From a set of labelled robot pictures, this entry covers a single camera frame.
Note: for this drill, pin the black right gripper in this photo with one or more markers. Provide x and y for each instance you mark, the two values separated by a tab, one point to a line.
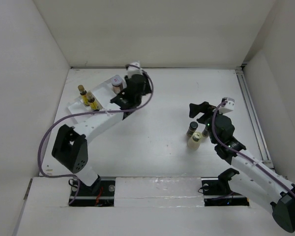
204	107

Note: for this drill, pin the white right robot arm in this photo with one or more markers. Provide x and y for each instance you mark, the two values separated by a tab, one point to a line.
247	175

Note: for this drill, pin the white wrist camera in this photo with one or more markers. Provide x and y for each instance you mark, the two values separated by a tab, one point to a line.
228	105
133	68

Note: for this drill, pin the cream cap sauce bottle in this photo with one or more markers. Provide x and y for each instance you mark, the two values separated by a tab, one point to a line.
195	140

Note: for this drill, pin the brown spice jar dark cap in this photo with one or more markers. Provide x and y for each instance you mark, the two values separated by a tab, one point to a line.
205	133

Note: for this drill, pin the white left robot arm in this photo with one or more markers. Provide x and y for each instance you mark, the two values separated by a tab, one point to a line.
71	146

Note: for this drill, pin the aluminium rail right side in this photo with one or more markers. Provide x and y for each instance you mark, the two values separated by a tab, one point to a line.
248	127

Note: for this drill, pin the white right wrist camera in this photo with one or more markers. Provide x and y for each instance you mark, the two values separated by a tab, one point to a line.
228	105

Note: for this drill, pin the yellow label bottle gold cap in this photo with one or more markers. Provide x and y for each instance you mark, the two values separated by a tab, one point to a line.
83	94

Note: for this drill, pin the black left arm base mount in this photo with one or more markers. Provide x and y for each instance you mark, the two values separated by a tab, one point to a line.
103	196

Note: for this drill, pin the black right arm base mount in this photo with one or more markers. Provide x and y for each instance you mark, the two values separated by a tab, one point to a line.
217	193

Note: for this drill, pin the white divided organizer tray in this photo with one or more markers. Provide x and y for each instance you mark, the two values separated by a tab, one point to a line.
102	93

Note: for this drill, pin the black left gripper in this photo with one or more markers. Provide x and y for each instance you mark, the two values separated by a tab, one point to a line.
146	90

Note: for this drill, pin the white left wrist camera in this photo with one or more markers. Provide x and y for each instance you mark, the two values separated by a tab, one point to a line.
133	68

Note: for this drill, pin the white lid jar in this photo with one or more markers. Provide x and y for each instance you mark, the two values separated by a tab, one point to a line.
126	80
117	84

